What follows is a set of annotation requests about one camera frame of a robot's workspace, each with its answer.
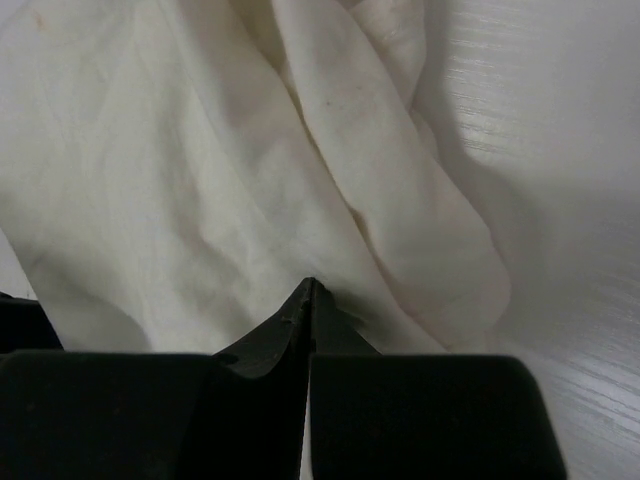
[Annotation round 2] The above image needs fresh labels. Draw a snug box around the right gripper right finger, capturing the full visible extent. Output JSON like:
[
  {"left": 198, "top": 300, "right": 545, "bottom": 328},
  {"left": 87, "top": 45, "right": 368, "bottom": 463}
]
[{"left": 309, "top": 283, "right": 567, "bottom": 479}]

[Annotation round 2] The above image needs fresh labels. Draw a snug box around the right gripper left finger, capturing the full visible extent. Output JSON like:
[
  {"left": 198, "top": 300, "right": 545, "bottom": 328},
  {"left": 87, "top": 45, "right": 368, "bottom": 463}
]
[{"left": 1, "top": 280, "right": 313, "bottom": 479}]

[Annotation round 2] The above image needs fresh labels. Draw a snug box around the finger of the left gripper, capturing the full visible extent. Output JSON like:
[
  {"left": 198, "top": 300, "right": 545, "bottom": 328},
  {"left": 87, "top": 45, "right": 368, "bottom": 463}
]
[{"left": 0, "top": 293, "right": 63, "bottom": 353}]

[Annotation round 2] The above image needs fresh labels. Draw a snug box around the white t shirt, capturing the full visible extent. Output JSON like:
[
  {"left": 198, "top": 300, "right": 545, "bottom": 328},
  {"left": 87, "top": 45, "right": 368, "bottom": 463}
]
[{"left": 1, "top": 1, "right": 510, "bottom": 353}]

